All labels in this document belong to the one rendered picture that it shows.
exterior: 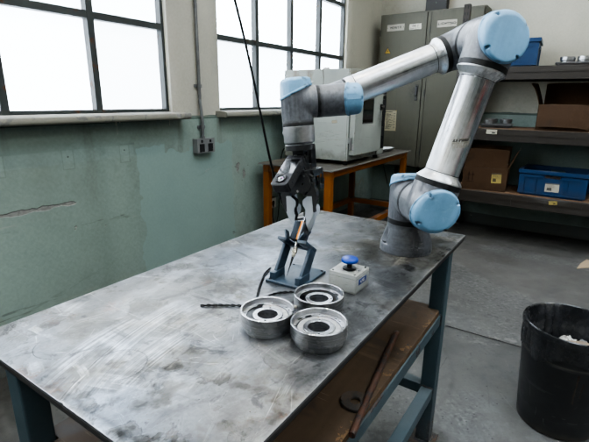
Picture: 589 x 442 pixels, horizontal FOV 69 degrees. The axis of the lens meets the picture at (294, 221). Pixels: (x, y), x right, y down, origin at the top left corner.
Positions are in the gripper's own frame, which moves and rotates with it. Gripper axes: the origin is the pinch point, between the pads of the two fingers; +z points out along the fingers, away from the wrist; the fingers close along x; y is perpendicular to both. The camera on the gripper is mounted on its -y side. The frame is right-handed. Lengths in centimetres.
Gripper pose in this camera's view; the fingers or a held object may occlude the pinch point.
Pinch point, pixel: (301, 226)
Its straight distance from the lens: 106.7
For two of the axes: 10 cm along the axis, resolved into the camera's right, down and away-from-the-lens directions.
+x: -8.9, -0.3, 4.6
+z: 0.8, 9.7, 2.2
